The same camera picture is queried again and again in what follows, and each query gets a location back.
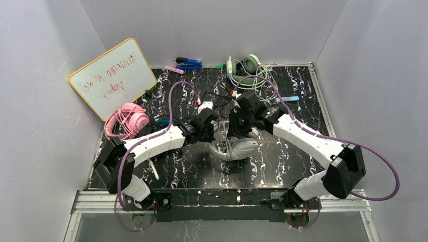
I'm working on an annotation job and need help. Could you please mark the white headphones with cable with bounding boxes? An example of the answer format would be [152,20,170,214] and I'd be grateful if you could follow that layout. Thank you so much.
[208,121,259,161]

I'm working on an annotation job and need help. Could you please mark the black blue headphones with cable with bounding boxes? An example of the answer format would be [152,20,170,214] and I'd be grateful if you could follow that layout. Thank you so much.
[147,115,170,130]

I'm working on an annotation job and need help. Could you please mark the pink headphones with cable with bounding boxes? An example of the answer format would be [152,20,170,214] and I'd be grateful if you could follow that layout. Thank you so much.
[104,103,149,141]

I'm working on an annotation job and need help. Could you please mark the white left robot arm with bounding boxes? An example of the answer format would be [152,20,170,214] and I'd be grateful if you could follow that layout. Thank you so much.
[93,101,219,202]

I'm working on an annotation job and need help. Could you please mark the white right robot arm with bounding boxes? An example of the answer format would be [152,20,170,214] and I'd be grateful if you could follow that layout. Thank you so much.
[228,91,365,204]

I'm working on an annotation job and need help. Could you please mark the light blue marker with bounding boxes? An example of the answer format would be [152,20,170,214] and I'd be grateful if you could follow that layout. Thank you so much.
[275,96,299,102]

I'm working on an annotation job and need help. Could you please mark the white green marker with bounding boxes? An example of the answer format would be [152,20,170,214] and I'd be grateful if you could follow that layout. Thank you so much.
[148,158,160,180]

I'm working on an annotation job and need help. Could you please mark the pink marker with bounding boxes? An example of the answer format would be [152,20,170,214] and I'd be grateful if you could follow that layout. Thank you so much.
[165,65,184,75]

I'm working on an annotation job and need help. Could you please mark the blue black marker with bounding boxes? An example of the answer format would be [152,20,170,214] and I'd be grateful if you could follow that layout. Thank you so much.
[175,57,202,70]

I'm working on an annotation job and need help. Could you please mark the yellow framed whiteboard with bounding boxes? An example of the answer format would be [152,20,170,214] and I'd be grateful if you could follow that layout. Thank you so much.
[68,38,157,121]

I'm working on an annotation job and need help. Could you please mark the green headphones with cable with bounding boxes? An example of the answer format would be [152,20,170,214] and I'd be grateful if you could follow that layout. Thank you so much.
[226,54,278,103]

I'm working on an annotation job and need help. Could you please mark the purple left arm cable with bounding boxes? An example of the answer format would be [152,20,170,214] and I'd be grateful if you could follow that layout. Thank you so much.
[114,81,201,233]

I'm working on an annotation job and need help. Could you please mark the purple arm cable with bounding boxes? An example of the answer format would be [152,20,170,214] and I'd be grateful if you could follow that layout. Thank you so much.
[114,81,201,233]
[232,75,401,231]

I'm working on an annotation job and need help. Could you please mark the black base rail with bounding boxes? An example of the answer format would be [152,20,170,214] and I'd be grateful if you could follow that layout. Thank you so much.
[72,187,368,224]

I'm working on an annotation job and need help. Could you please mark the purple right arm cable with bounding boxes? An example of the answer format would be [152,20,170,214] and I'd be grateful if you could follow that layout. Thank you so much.
[232,75,401,231]

